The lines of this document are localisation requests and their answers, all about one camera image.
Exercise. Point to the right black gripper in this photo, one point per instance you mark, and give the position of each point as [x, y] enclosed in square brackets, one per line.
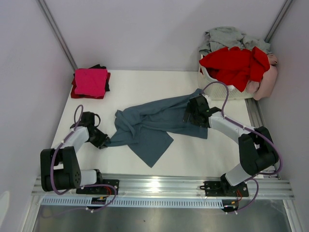
[189, 110]

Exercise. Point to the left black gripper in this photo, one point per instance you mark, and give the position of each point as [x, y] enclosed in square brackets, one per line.
[104, 138]

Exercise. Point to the blue grey t shirt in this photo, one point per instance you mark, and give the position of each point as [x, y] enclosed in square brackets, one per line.
[145, 128]

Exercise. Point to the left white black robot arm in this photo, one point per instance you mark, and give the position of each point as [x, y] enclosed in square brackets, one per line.
[60, 170]

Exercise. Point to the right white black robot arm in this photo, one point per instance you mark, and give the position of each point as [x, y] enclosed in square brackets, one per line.
[256, 151]

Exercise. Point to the white plastic laundry basket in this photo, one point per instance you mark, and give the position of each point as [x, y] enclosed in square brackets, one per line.
[218, 91]

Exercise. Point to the light pink t shirt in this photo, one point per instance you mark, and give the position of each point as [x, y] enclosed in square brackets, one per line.
[264, 88]

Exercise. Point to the folded black t shirt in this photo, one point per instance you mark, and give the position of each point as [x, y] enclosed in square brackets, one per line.
[106, 77]

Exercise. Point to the right corner aluminium profile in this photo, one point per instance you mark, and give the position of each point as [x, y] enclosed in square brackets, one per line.
[279, 18]

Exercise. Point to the corner aluminium profile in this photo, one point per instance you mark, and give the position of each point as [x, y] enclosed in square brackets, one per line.
[279, 18]
[43, 6]

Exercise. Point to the left corner aluminium profile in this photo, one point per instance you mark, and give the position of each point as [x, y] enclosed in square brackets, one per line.
[43, 6]

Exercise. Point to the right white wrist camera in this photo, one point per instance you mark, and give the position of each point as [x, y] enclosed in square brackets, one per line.
[207, 97]

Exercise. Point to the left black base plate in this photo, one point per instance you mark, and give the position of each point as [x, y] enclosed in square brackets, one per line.
[103, 187]

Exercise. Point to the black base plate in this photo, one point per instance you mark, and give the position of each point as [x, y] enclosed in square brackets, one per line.
[103, 187]
[222, 189]

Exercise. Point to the aluminium mounting rail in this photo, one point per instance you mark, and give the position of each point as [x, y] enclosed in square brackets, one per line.
[148, 186]

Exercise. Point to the right side aluminium rail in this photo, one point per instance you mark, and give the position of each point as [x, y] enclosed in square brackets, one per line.
[256, 120]

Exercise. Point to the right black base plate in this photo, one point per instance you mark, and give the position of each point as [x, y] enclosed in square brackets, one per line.
[222, 189]

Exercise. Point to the white slotted cable duct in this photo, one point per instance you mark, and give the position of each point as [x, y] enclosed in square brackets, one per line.
[133, 202]

